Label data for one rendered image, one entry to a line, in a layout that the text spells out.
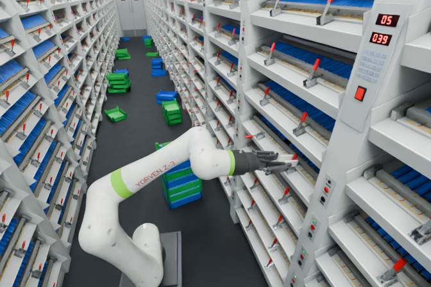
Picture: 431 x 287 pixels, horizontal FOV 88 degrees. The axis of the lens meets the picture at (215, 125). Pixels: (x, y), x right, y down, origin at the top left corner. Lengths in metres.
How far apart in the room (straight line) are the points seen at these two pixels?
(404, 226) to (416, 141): 0.20
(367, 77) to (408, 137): 0.15
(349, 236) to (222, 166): 0.44
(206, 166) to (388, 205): 0.49
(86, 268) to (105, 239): 1.09
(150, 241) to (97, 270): 0.74
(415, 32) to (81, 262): 2.02
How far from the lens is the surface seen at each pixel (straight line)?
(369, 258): 0.85
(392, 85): 0.63
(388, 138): 0.63
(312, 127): 0.90
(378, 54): 0.62
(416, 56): 0.59
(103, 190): 0.96
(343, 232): 0.87
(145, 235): 1.27
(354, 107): 0.66
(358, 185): 0.75
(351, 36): 0.67
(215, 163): 0.74
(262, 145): 1.14
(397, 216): 0.72
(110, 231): 0.88
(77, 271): 1.97
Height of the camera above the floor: 1.58
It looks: 31 degrees down
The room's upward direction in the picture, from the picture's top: straight up
